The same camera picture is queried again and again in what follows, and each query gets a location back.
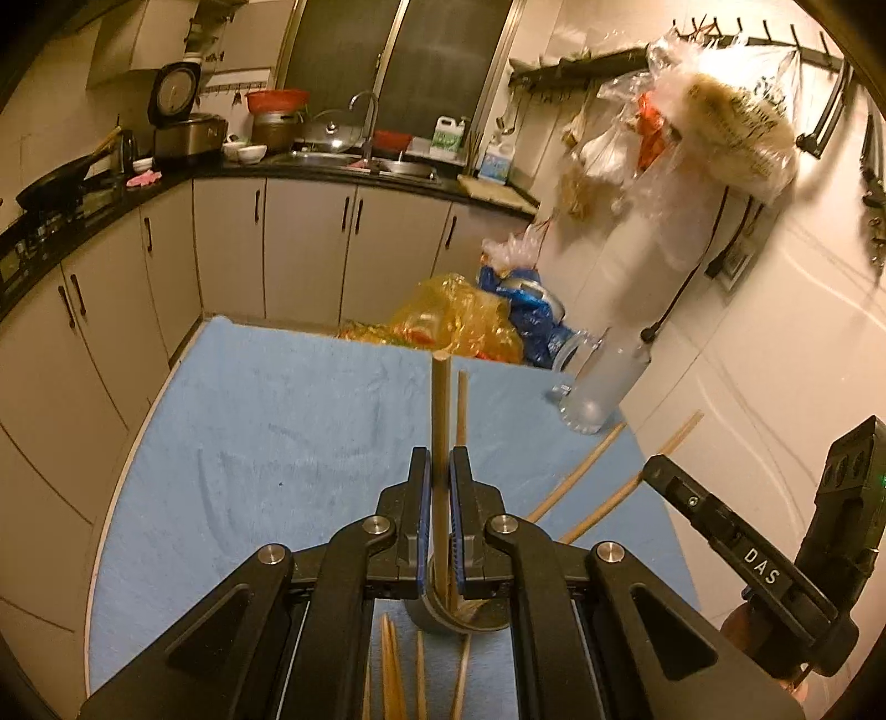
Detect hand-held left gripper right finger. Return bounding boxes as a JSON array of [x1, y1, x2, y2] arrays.
[[449, 446, 807, 720]]

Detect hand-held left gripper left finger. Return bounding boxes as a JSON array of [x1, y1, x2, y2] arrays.
[[79, 446, 434, 720]]

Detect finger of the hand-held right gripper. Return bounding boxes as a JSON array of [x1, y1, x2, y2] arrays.
[[642, 453, 861, 677]]

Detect grey chopstick holder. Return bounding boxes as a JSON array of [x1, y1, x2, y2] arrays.
[[415, 554, 513, 634]]

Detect person's right hand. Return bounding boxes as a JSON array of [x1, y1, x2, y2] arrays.
[[720, 601, 812, 703]]

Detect blue table cloth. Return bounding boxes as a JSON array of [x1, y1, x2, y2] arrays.
[[86, 315, 700, 720]]

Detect yellow plastic bag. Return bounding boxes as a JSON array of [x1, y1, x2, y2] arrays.
[[339, 273, 524, 365]]

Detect blue plastic bag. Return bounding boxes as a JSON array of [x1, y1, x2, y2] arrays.
[[477, 266, 575, 368]]

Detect white plastic bag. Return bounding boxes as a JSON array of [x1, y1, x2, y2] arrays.
[[481, 225, 555, 272]]

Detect black hanging tool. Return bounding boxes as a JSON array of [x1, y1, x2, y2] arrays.
[[796, 59, 854, 161], [858, 93, 886, 268]]

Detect wooden cutting board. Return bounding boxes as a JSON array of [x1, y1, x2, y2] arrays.
[[457, 173, 541, 216]]

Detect beige kitchen cabinets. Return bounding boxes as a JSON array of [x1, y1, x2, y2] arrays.
[[0, 176, 534, 693]]

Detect metal sink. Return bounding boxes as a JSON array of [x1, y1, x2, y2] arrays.
[[273, 148, 441, 183]]

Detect blue label jug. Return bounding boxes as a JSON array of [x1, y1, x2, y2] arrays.
[[479, 131, 517, 185]]

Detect plastic bag of noodles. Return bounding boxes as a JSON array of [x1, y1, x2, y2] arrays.
[[647, 31, 801, 206]]

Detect green label jug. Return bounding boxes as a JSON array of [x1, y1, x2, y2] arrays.
[[430, 116, 466, 162]]

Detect glass pot lid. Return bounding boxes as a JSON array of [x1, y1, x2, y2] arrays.
[[296, 114, 364, 155]]

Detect clear plastic bags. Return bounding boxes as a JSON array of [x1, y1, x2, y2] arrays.
[[554, 69, 693, 224]]

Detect metal faucet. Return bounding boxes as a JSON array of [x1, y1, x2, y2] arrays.
[[349, 91, 382, 164]]

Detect metal pot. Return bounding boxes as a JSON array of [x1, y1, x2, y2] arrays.
[[250, 111, 306, 154]]

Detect black rice cooker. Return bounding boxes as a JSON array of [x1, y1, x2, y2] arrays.
[[148, 62, 229, 165]]

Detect black hook rack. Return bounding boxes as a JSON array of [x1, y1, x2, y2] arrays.
[[671, 17, 854, 77]]

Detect kitchen window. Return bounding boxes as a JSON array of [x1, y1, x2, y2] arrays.
[[280, 0, 527, 132]]

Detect black gas stove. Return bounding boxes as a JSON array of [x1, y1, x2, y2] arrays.
[[0, 173, 130, 281]]

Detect black wok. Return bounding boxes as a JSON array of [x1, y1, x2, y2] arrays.
[[14, 126, 123, 210]]

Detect black cable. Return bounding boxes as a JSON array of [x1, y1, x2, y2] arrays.
[[640, 187, 729, 342]]

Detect wall socket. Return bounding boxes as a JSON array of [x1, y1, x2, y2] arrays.
[[706, 235, 753, 292]]

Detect black wall shelf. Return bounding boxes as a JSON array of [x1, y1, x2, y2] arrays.
[[508, 47, 652, 91]]

